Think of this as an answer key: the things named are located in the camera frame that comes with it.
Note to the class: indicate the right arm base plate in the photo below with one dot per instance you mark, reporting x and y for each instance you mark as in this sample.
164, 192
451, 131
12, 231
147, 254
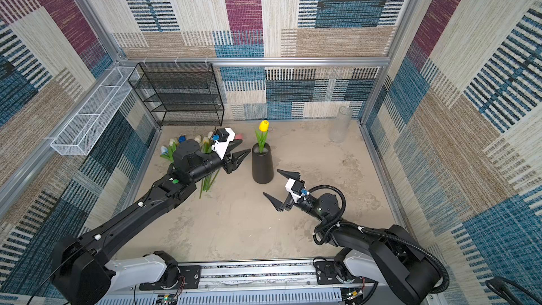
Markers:
329, 272

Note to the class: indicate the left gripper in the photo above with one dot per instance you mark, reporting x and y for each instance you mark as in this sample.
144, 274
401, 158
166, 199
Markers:
234, 163

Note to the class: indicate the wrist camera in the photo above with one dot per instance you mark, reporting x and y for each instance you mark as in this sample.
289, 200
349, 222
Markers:
220, 141
295, 188

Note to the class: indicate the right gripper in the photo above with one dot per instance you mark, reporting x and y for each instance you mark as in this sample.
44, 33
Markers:
279, 205

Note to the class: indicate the cream white tulip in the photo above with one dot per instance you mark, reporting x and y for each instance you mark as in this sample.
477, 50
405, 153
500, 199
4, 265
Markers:
207, 143

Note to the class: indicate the black cylindrical vase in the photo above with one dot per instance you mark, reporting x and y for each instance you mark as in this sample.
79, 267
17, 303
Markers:
262, 165

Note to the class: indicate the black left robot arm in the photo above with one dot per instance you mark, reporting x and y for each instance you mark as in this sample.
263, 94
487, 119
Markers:
79, 269

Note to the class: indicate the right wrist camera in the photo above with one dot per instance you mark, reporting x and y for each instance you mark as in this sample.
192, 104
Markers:
295, 188

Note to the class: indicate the white wire mesh basket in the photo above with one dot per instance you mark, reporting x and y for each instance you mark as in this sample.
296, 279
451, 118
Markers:
85, 128

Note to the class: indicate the pale blue tulip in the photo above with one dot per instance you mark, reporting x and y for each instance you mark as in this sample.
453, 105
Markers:
167, 153

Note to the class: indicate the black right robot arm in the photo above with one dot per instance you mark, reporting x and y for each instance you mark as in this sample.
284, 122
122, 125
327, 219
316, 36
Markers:
385, 256

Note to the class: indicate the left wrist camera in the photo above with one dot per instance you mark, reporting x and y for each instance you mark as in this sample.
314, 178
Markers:
220, 141

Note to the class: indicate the bundled tulip bunch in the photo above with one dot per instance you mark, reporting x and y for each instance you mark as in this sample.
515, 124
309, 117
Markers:
206, 184

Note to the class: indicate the black wire mesh shelf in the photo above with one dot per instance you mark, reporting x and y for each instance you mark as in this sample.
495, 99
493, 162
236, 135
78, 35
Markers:
179, 94

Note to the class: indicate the aluminium mounting rail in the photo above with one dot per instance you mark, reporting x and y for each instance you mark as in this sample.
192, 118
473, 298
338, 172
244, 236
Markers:
291, 281

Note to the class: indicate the yellow tulip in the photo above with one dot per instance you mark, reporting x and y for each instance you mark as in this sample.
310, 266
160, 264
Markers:
262, 134

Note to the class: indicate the clear glass vase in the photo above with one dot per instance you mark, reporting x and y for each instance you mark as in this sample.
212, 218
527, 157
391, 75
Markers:
339, 128

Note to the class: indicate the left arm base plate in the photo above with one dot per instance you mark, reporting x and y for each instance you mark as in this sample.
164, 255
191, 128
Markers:
176, 278

